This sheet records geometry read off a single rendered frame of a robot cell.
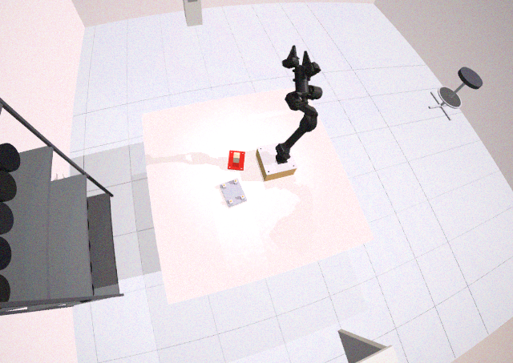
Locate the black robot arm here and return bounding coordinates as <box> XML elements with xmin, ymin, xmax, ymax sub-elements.
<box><xmin>275</xmin><ymin>62</ymin><xmax>323</xmax><ymax>164</ymax></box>

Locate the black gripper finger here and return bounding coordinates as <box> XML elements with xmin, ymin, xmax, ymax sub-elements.
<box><xmin>302</xmin><ymin>51</ymin><xmax>311</xmax><ymax>67</ymax></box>
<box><xmin>288</xmin><ymin>45</ymin><xmax>299</xmax><ymax>59</ymax></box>

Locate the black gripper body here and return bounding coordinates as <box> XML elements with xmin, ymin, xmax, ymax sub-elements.
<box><xmin>281</xmin><ymin>58</ymin><xmax>309</xmax><ymax>83</ymax></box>

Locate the red board with square handle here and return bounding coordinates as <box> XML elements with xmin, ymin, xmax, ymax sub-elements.
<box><xmin>228</xmin><ymin>151</ymin><xmax>245</xmax><ymax>171</ymax></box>

